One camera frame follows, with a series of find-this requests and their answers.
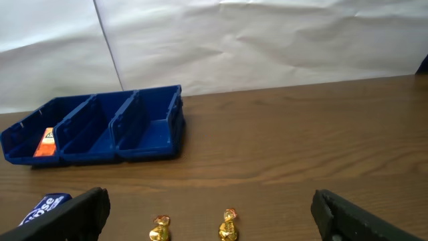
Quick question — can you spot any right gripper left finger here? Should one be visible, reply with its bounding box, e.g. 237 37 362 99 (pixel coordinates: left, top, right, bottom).
0 186 111 241

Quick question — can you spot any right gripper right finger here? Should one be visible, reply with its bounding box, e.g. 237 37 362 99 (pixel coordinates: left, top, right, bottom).
310 189 428 241

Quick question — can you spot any blue candy pack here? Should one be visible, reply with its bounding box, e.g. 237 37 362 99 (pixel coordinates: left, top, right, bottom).
18 192 73 227

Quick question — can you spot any orange candy box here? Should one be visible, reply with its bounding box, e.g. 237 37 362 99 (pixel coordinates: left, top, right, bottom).
32 127 58 158

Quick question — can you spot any gold candy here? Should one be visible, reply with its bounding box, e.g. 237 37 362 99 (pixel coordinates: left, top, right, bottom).
218 208 239 241
148 214 172 241

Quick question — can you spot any blue tray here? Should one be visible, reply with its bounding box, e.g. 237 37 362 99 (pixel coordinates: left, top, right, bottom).
0 84 186 167

